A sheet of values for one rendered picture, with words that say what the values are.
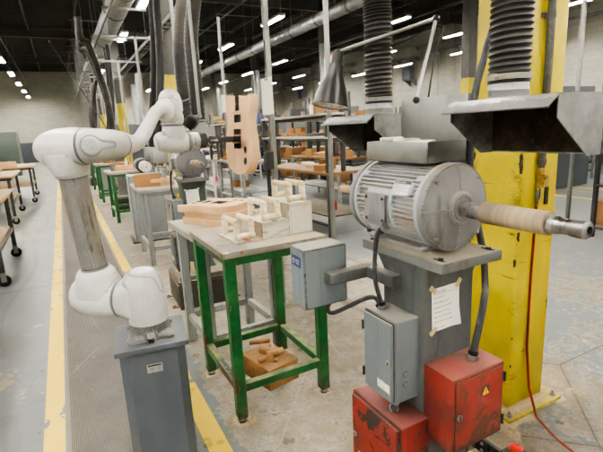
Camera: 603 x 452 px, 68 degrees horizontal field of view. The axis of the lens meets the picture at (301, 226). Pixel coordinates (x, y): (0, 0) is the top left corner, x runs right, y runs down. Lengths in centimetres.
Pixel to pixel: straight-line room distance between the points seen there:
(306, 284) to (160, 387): 82
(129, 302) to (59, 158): 59
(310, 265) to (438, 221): 41
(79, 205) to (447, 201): 131
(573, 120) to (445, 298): 59
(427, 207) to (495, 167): 114
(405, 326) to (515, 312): 117
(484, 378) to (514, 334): 109
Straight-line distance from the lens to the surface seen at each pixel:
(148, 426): 204
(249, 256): 220
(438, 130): 147
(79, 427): 284
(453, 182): 130
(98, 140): 170
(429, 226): 127
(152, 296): 185
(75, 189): 185
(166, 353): 189
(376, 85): 167
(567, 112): 114
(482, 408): 150
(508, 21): 128
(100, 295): 194
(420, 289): 136
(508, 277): 242
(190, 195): 398
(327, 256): 143
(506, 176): 233
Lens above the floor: 149
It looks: 12 degrees down
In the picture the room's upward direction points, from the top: 3 degrees counter-clockwise
